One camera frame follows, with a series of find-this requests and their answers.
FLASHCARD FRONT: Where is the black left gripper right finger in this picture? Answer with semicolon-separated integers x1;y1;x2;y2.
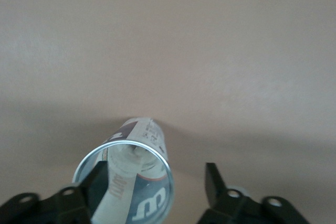
198;162;308;224

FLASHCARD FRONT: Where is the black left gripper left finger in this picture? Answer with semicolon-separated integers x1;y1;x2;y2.
0;160;110;224

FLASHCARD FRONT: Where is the white blue tennis ball can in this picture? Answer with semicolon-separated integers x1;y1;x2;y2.
72;116;175;224

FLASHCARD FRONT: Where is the brown table cover mat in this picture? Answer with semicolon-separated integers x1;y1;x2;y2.
0;0;336;224

